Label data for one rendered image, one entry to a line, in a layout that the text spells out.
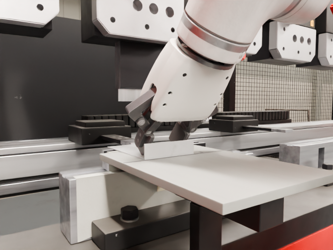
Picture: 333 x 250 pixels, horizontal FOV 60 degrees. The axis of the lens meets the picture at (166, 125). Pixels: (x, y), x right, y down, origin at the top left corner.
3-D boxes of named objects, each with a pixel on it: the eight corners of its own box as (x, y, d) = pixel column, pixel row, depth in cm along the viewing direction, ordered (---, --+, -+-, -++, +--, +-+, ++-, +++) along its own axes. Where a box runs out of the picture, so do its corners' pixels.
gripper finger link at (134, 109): (181, 74, 36) (178, 105, 41) (123, 90, 34) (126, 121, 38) (186, 80, 36) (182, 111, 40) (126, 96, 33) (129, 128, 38)
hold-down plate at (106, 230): (105, 256, 38) (104, 233, 38) (91, 239, 43) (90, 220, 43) (254, 209, 55) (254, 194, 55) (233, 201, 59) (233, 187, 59)
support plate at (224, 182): (222, 216, 22) (222, 203, 22) (99, 159, 44) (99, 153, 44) (339, 181, 32) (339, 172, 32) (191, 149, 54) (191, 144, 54)
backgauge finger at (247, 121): (275, 138, 76) (276, 119, 75) (208, 130, 97) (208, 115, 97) (301, 135, 82) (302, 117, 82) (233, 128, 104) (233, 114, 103)
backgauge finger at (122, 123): (108, 156, 50) (108, 127, 50) (68, 140, 72) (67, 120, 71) (166, 150, 57) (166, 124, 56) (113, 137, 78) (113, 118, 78)
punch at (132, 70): (120, 101, 46) (120, 40, 45) (115, 101, 48) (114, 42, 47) (172, 101, 52) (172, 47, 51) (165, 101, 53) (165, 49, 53)
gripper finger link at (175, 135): (200, 106, 45) (183, 136, 49) (184, 106, 43) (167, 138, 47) (210, 120, 43) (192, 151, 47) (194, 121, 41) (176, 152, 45)
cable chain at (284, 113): (222, 122, 112) (222, 112, 111) (211, 121, 117) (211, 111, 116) (289, 119, 136) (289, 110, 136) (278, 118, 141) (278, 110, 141)
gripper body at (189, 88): (224, 31, 39) (190, 96, 45) (160, 19, 33) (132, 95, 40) (258, 63, 34) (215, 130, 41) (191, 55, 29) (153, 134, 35)
